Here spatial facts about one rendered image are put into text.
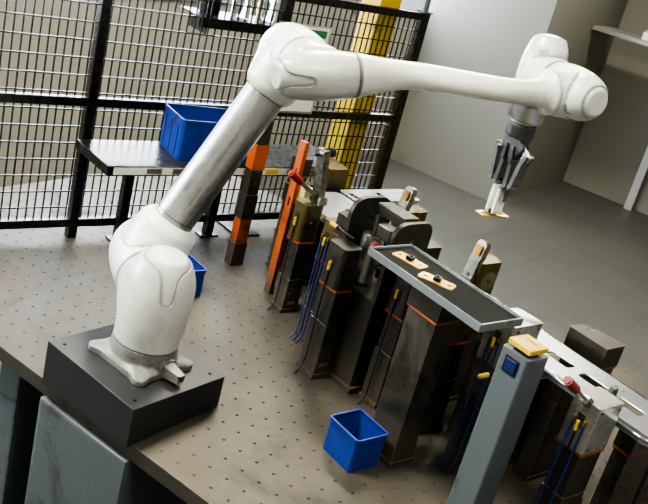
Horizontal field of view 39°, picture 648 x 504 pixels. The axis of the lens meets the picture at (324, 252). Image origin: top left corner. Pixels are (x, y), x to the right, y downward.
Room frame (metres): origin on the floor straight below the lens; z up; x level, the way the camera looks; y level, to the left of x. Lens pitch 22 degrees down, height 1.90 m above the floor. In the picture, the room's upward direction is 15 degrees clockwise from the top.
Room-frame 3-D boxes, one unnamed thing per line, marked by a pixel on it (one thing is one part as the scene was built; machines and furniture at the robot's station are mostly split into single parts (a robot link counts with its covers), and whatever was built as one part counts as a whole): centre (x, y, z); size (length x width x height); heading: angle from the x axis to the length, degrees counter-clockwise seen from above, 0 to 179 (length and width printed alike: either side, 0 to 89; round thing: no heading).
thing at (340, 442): (1.82, -0.18, 0.75); 0.11 x 0.10 x 0.09; 43
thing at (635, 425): (2.26, -0.38, 1.00); 1.38 x 0.22 x 0.02; 43
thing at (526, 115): (2.20, -0.38, 1.52); 0.09 x 0.09 x 0.06
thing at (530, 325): (1.91, -0.46, 0.90); 0.13 x 0.08 x 0.41; 133
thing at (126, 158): (2.80, 0.40, 1.02); 0.90 x 0.22 x 0.03; 133
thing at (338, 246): (2.16, -0.04, 0.89); 0.09 x 0.08 x 0.38; 133
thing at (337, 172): (2.91, 0.05, 0.88); 0.08 x 0.08 x 0.36; 43
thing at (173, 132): (2.77, 0.43, 1.10); 0.30 x 0.17 x 0.13; 125
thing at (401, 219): (2.21, -0.14, 0.95); 0.18 x 0.13 x 0.49; 43
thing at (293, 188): (2.58, 0.14, 0.95); 0.03 x 0.01 x 0.50; 43
